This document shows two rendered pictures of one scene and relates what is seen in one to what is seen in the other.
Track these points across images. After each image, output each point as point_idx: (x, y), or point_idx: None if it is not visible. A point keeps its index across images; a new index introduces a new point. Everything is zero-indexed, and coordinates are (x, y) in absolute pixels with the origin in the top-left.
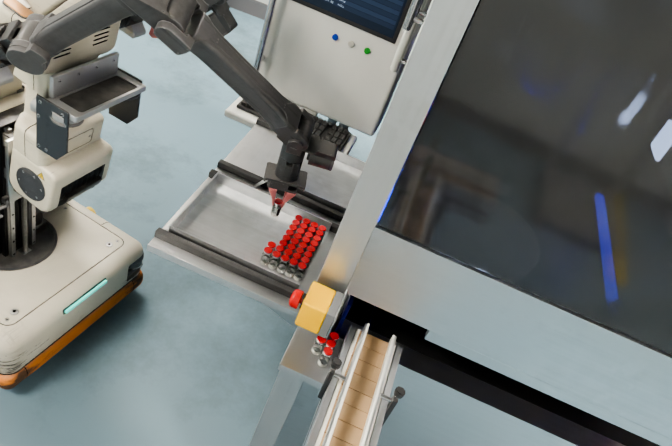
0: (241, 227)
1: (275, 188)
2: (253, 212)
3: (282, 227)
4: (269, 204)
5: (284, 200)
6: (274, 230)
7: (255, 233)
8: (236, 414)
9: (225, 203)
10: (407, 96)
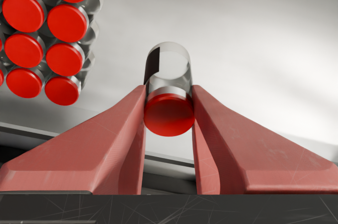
0: (280, 0)
1: (276, 204)
2: (235, 88)
3: (124, 54)
4: (185, 134)
5: (125, 113)
6: (150, 29)
7: None
8: None
9: (332, 96)
10: None
